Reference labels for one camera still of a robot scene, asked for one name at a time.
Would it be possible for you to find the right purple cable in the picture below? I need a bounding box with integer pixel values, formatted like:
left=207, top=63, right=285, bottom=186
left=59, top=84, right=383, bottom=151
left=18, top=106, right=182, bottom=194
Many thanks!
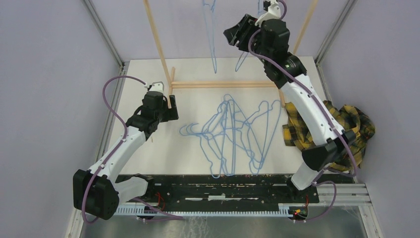
left=248, top=0, right=359, bottom=223

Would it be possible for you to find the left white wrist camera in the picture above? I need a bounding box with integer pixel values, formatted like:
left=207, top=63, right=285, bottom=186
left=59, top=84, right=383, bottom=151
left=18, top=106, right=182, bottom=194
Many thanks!
left=144, top=81, right=164, bottom=94

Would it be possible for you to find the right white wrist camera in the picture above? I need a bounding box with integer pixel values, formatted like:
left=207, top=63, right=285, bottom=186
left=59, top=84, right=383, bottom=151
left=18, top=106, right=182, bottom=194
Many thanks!
left=255, top=0, right=285, bottom=27

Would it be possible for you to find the blue wire hanger on table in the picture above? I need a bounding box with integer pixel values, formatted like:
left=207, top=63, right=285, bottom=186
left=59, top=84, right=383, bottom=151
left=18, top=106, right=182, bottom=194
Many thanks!
left=179, top=101, right=235, bottom=179

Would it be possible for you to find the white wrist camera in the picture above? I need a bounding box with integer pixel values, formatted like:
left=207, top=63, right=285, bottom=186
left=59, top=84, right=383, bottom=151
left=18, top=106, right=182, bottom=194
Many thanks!
left=144, top=81, right=164, bottom=94
left=255, top=0, right=285, bottom=27

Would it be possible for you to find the white slotted cable duct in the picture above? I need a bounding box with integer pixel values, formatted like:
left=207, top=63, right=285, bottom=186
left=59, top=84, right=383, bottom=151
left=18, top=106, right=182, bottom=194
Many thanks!
left=114, top=203, right=308, bottom=218

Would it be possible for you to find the wooden hanger rack frame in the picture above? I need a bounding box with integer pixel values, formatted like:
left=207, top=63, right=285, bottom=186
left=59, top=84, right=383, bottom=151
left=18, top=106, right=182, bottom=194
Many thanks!
left=143, top=0, right=318, bottom=107

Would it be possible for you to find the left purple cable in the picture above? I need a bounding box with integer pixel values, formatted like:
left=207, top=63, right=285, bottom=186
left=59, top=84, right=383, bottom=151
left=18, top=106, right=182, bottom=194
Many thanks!
left=80, top=75, right=184, bottom=225

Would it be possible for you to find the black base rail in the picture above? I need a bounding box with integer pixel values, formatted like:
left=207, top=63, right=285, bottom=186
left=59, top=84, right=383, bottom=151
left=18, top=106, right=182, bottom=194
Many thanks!
left=140, top=174, right=319, bottom=212

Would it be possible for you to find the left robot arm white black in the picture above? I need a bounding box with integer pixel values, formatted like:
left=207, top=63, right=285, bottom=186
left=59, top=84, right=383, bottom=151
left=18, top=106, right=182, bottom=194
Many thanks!
left=73, top=91, right=179, bottom=220

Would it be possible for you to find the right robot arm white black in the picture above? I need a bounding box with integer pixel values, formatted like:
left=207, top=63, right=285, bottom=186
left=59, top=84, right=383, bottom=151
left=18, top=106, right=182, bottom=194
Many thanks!
left=223, top=14, right=356, bottom=191

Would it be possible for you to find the yellow black plaid shirt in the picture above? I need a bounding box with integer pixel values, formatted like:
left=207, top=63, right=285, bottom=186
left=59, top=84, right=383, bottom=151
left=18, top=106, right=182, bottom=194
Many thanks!
left=282, top=100, right=376, bottom=173

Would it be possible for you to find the purple cable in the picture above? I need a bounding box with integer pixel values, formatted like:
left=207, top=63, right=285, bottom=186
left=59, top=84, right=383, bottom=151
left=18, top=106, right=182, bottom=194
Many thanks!
left=248, top=0, right=359, bottom=223
left=80, top=75, right=184, bottom=225

